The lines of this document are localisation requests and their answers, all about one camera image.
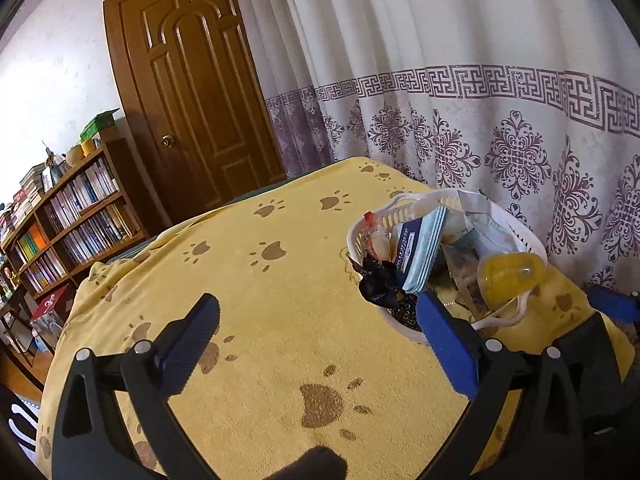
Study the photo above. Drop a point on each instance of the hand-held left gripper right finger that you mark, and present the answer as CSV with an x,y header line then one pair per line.
x,y
450,350

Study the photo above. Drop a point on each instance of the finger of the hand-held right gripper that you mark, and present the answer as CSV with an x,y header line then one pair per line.
x,y
615,302
597,345

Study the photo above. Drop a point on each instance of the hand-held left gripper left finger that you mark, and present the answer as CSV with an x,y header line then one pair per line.
x,y
190,345

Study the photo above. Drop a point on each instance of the yellow jelly cup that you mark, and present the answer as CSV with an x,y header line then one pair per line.
x,y
505,275

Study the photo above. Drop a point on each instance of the light blue snack packet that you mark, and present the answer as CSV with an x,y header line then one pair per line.
x,y
417,255

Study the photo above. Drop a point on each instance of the red clear snack packet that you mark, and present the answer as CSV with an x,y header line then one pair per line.
x,y
377,240

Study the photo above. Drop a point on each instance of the white plastic basket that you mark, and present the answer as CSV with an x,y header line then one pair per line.
x,y
427,196

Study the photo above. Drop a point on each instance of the yellow paw-print blanket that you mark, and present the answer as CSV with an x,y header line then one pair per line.
x,y
280,310

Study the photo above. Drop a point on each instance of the red quilt box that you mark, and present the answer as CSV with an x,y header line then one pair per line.
x,y
52,305

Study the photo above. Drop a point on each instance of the wooden bookshelf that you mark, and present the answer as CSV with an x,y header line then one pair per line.
x,y
125,180

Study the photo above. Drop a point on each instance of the small open display shelf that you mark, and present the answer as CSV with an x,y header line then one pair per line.
x,y
15,310

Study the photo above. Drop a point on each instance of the rows of shelved books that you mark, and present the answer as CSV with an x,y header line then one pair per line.
x,y
85,195

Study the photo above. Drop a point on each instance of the black white striped rug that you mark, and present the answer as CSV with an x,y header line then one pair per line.
x,y
20,420

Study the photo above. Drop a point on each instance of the brass door knob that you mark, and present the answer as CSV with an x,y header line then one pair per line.
x,y
167,141

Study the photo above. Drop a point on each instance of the small woven basket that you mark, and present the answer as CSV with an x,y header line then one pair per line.
x,y
75,156

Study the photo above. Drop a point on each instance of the stacks of flat-lying books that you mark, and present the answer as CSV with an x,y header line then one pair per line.
x,y
30,185

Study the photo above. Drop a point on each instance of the green box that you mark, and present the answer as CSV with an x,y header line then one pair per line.
x,y
100,125

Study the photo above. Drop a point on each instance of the wooden door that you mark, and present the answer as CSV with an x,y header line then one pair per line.
x,y
200,85

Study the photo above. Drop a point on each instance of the white purple patterned curtain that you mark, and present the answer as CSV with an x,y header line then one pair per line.
x,y
450,35

